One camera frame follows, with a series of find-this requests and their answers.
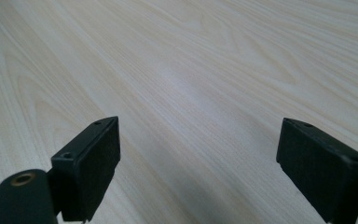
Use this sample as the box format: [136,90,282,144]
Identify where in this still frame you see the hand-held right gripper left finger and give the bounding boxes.
[48,115,121,223]

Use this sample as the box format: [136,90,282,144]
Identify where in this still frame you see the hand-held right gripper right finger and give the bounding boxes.
[275,117,358,224]

